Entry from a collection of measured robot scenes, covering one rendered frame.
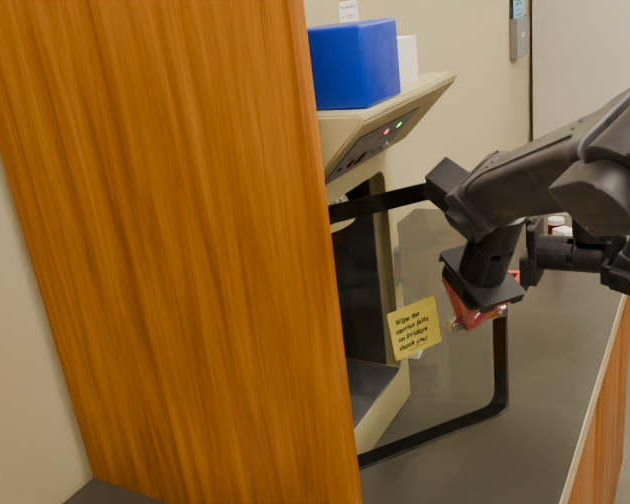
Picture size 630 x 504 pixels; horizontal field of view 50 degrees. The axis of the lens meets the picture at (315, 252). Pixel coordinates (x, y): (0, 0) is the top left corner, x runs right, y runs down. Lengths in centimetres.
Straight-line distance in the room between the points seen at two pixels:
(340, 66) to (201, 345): 39
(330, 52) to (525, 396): 73
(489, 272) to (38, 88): 60
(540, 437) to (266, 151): 68
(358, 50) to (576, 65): 312
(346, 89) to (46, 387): 68
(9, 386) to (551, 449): 83
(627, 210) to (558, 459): 79
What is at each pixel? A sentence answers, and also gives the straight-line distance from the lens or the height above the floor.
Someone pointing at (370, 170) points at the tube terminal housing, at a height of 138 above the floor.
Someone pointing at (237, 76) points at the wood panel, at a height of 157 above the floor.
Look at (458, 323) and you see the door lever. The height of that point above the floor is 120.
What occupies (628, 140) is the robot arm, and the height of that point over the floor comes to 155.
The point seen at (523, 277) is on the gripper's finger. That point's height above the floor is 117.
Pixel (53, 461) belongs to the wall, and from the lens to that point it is 120.
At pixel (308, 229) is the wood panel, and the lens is 71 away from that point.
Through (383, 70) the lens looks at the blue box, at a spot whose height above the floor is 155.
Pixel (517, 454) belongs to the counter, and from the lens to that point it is 113.
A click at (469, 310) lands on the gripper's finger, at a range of 86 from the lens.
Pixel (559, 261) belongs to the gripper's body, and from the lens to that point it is 114.
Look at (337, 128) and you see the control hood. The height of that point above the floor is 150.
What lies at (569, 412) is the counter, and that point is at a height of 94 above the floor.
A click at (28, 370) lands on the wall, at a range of 113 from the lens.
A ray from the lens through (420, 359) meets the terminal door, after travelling 98.
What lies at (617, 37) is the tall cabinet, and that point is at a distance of 380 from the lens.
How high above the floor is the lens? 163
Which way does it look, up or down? 21 degrees down
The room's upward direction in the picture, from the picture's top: 7 degrees counter-clockwise
